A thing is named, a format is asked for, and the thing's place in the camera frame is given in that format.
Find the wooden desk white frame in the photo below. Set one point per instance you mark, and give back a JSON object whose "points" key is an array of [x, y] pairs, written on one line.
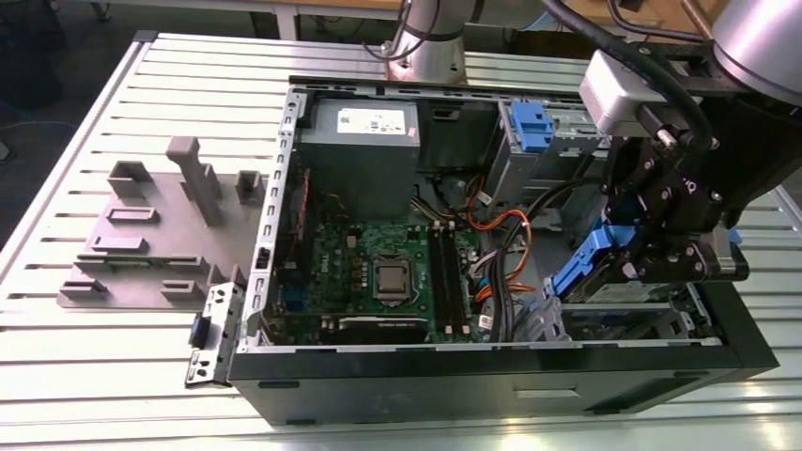
{"points": [[351, 10]]}

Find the grey optical drive cage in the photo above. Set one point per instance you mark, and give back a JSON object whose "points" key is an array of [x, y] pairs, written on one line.
{"points": [[519, 174]]}

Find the silver CPU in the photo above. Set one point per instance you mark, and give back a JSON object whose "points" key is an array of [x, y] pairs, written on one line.
{"points": [[394, 280]]}

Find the black PC case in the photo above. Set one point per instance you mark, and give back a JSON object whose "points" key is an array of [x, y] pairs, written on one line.
{"points": [[438, 385]]}

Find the blue plastic drive latch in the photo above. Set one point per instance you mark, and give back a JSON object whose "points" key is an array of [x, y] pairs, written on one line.
{"points": [[533, 115]]}

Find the green RAM stick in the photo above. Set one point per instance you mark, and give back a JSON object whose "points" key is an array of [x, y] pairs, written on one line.
{"points": [[138, 264]]}

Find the grey power supply unit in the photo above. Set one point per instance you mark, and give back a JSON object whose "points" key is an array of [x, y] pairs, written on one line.
{"points": [[351, 178]]}

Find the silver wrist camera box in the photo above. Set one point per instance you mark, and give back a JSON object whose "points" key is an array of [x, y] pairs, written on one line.
{"points": [[621, 94]]}

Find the green motherboard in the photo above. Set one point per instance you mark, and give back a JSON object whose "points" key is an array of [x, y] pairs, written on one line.
{"points": [[388, 237]]}

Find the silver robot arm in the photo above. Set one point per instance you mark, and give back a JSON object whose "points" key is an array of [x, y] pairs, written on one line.
{"points": [[433, 47]]}

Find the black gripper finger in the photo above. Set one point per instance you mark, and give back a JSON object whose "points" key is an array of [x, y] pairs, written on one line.
{"points": [[679, 256], [642, 188]]}

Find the CPU socket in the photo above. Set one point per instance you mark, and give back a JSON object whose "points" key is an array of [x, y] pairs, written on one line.
{"points": [[375, 282]]}

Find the black graphics card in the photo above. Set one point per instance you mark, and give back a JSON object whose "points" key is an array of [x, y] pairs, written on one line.
{"points": [[376, 326]]}

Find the hard disk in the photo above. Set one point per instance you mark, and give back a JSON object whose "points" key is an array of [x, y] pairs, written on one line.
{"points": [[589, 253]]}

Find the wooden cabinet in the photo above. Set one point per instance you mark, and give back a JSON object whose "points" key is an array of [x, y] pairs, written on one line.
{"points": [[663, 14]]}

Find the grey parts rack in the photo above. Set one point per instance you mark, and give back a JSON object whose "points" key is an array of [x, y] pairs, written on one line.
{"points": [[175, 225]]}

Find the silver disk bay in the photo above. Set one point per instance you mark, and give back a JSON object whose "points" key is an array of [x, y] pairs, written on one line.
{"points": [[602, 309]]}

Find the black RAM slot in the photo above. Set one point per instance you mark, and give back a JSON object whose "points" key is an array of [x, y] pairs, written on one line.
{"points": [[458, 282]]}

